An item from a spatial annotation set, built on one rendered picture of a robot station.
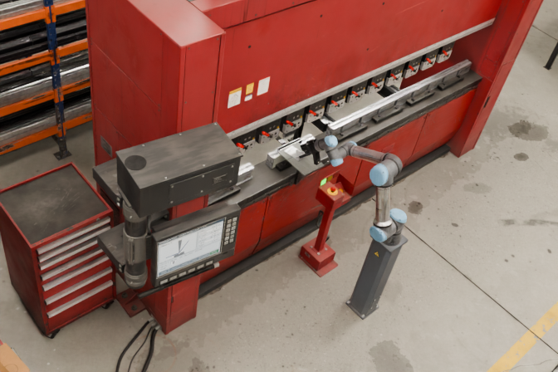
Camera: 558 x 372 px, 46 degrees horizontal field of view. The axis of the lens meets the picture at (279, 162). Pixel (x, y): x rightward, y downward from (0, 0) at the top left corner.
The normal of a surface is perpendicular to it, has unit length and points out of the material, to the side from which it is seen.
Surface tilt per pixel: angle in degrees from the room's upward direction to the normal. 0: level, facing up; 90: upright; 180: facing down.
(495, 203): 0
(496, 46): 90
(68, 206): 0
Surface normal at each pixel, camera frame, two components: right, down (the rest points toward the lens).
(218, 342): 0.15, -0.72
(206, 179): 0.54, 0.63
